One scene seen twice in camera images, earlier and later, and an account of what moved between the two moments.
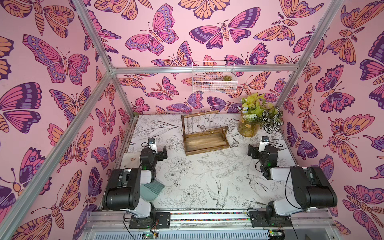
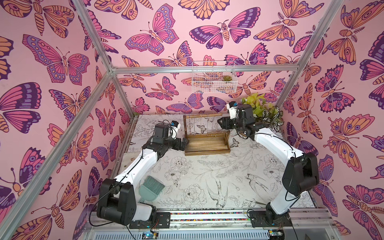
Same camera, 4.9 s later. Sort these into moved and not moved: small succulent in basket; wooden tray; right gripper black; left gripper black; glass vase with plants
Moved: wooden tray; right gripper black; left gripper black
Not moved: glass vase with plants; small succulent in basket
